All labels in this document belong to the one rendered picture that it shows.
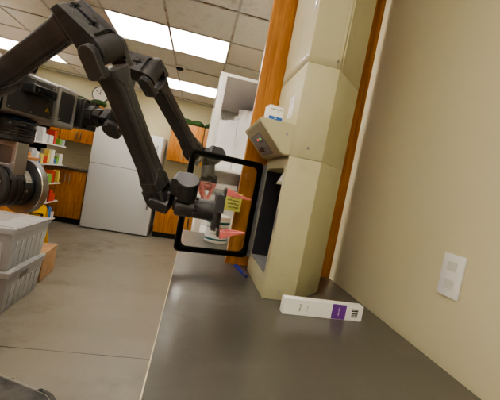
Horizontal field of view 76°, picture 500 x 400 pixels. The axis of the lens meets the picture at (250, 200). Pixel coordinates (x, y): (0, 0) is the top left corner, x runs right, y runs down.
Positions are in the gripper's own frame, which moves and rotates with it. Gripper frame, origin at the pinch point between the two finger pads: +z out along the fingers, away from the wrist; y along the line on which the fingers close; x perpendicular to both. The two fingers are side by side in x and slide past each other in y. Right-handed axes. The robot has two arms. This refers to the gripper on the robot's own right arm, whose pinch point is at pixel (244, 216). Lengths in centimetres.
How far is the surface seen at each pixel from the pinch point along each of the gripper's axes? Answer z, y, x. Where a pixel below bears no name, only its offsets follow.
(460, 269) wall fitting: 55, -3, -19
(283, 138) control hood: 9.3, 25.3, 9.3
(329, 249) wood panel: 49, -14, 47
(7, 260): -141, -77, 163
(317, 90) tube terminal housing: 17.4, 42.4, 9.3
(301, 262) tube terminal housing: 23.1, -13.1, 9.9
